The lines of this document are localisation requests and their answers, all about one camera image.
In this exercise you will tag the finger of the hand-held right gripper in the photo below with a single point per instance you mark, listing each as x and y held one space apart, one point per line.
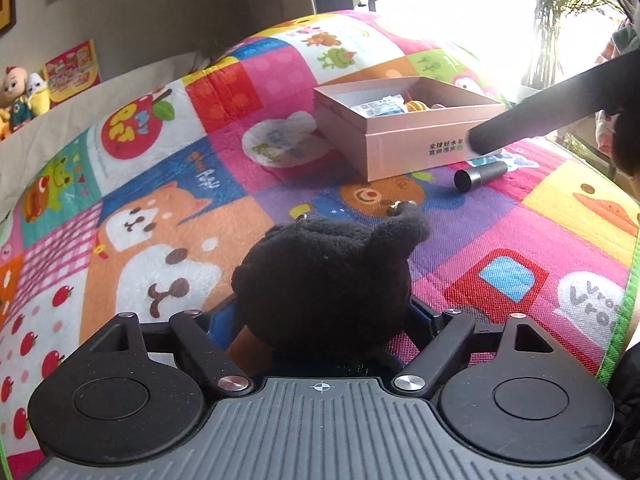
540 112

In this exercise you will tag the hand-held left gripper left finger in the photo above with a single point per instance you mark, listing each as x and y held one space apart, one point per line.
226 322

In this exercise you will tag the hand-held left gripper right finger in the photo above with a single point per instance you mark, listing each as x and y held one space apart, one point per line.
440 340

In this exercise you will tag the blue white wipes packet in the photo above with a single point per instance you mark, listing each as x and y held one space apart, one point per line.
380 106

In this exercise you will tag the boy doll plush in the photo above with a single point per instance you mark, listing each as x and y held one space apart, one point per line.
15 95

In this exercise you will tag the colourful cartoon play mat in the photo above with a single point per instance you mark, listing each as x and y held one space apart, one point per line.
150 170

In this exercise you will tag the black plush toy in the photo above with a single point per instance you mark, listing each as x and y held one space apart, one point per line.
325 285

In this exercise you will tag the pink cardboard box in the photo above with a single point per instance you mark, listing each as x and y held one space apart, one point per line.
400 145

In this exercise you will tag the dark cloth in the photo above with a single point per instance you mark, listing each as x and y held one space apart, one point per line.
622 420

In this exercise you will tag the dark grey cylinder tube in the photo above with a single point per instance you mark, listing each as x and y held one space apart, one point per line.
480 176

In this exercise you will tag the potted palm plant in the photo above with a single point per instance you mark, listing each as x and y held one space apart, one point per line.
555 25

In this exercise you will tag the banana plush toy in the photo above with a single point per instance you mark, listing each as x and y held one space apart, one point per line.
37 95

